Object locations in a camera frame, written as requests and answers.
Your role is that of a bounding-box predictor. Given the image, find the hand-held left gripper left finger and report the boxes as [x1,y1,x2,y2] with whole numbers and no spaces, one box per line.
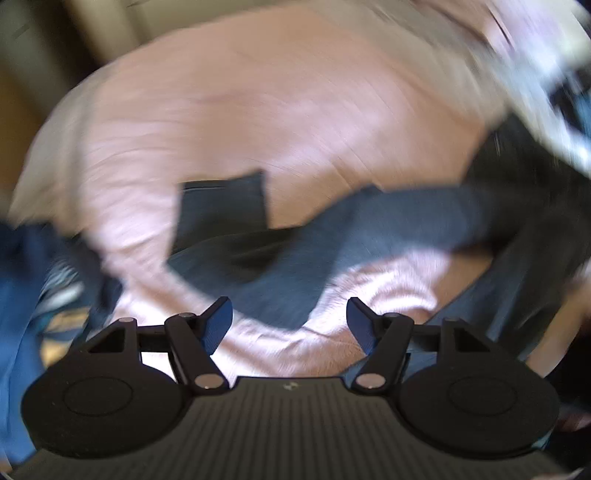
[87,296,234,394]

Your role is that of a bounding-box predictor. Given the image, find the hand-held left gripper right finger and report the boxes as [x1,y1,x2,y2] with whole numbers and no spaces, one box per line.
[346,296,503,395]

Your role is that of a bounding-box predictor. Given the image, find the dark grey pants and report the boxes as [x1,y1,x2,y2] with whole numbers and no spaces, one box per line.
[166,113,591,365]

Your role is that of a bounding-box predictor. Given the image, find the blue printed cloth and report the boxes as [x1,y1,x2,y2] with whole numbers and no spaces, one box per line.
[0,222,125,464]

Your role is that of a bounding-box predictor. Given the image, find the pink bedsheet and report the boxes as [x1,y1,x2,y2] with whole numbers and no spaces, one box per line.
[9,4,591,379]

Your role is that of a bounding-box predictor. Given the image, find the beige wardrobe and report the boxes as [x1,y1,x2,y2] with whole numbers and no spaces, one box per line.
[0,0,153,195]

